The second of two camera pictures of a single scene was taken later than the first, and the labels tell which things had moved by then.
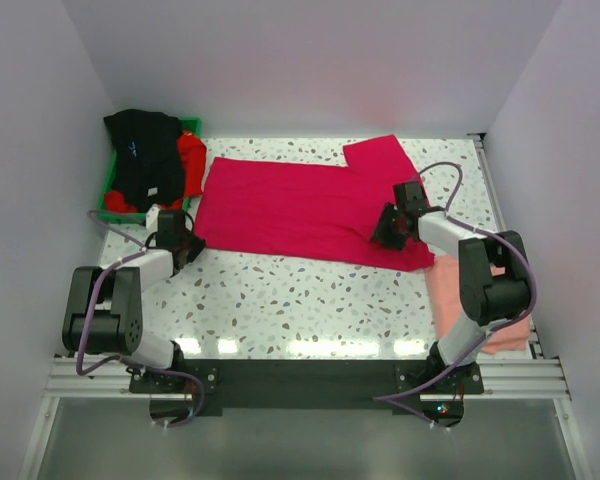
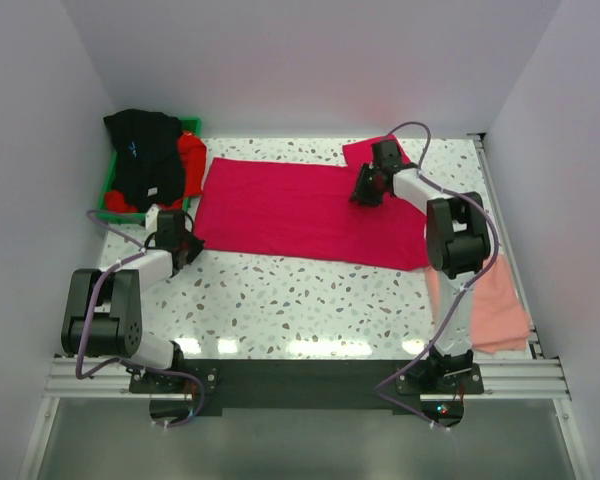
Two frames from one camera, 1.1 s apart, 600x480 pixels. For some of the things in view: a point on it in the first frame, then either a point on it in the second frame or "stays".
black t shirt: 149,167 stays
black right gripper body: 388,229 → 366,190
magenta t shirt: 313,212 stays
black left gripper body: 192,244 stays
